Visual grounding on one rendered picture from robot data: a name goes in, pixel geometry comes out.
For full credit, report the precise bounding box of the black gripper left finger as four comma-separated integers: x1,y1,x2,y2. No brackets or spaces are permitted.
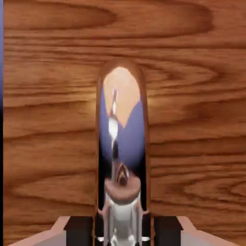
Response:
7,215,95,246

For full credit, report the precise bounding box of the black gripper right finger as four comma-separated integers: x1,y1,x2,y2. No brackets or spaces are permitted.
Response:
153,215,241,246

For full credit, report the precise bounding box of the wooden cabinet door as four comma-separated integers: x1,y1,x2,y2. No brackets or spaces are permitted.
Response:
3,0,246,246

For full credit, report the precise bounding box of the curved shiny metal handle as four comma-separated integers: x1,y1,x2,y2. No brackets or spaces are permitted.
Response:
92,57,154,246

